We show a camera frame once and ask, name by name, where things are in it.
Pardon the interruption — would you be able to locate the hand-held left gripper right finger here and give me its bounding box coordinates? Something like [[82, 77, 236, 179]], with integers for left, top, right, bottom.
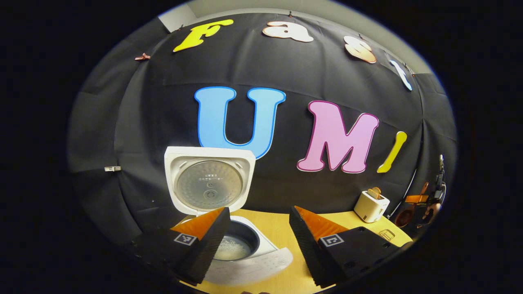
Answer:
[[289, 205, 403, 288]]

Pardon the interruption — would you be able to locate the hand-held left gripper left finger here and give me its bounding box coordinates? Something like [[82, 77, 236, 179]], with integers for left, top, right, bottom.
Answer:
[[131, 207, 231, 286]]

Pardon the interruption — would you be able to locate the white rice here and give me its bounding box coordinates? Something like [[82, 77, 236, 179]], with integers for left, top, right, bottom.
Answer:
[[215, 239, 252, 261]]

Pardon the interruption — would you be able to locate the white rice cooker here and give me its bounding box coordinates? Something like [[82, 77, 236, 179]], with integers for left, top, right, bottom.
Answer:
[[164, 146, 294, 286]]

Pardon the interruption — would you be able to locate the white toaster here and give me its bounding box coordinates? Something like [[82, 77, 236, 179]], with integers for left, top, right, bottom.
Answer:
[[353, 190, 391, 223]]

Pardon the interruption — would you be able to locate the black backdrop cloth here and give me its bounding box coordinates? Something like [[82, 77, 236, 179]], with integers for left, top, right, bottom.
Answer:
[[67, 12, 457, 262]]

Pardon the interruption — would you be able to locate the white cable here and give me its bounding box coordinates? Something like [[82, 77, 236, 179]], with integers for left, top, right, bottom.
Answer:
[[388, 168, 418, 218]]

